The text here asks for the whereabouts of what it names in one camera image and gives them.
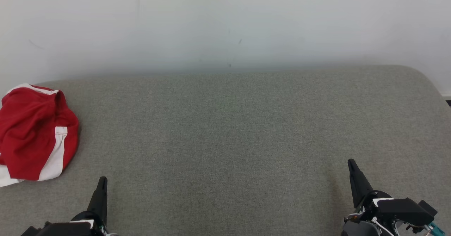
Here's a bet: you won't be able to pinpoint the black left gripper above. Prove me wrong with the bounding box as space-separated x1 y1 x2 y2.
70 176 108 236

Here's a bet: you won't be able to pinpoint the grey fabric sofa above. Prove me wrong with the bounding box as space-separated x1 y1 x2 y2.
0 65 451 236

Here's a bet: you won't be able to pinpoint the red white sports shorts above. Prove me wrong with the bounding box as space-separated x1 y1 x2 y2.
0 83 80 188

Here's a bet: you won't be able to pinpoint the teal plug right camera cable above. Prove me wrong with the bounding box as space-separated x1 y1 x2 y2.
425 221 445 236

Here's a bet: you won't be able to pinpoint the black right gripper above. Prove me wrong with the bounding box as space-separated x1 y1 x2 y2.
347 159 393 223

